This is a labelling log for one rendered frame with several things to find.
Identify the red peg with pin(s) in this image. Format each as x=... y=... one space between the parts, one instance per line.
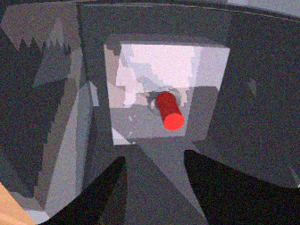
x=171 y=116

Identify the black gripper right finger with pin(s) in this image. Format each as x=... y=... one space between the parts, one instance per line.
x=231 y=197

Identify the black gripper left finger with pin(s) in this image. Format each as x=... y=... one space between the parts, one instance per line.
x=102 y=203

